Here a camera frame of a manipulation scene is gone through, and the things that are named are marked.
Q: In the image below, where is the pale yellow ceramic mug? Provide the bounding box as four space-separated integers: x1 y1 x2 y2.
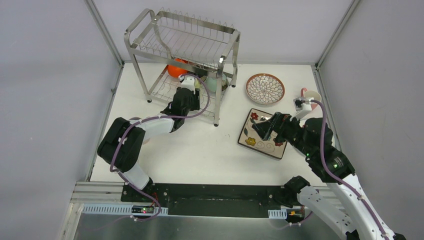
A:
194 76 208 90

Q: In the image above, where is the round floral pattern plate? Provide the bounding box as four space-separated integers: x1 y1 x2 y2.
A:
245 73 286 105

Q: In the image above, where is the pink ceramic mug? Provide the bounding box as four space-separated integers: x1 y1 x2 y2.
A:
300 87 322 102

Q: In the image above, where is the translucent pink glass mug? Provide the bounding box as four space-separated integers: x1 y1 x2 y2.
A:
128 117 150 145

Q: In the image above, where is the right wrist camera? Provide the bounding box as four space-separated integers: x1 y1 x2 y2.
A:
291 97 314 121

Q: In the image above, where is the square flower pattern plate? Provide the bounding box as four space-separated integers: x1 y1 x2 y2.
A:
237 108 287 160

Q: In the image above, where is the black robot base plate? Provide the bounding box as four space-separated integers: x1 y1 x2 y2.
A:
120 183 299 219

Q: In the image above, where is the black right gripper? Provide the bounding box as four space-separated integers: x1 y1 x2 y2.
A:
251 111 314 158

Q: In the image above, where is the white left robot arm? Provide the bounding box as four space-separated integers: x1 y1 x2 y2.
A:
96 87 200 203

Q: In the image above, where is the stainless steel dish rack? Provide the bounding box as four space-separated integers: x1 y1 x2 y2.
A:
123 7 241 127

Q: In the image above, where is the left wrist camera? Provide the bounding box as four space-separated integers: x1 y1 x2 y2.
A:
178 74 197 92

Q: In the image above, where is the mint green ceramic bowl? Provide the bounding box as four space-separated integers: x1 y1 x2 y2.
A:
205 74 230 93

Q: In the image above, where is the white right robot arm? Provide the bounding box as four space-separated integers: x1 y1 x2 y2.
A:
252 112 405 240

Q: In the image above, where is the orange plastic bowl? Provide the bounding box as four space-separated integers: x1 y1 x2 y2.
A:
166 64 188 78

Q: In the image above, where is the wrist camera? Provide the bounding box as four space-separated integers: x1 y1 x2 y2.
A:
178 74 197 92
291 97 314 121

